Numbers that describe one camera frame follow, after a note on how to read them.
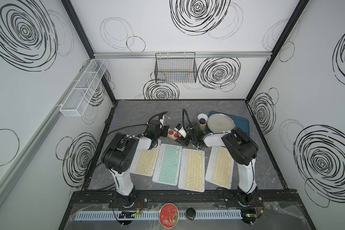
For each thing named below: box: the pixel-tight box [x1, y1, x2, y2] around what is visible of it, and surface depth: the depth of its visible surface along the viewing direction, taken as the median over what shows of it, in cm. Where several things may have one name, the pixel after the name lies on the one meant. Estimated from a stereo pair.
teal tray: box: [206, 111, 250, 137], surface depth 107 cm
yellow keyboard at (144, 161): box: [129, 139, 161, 177], surface depth 88 cm
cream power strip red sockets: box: [167, 127, 182, 141], surface depth 98 cm
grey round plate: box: [207, 113, 236, 134], surface depth 108 cm
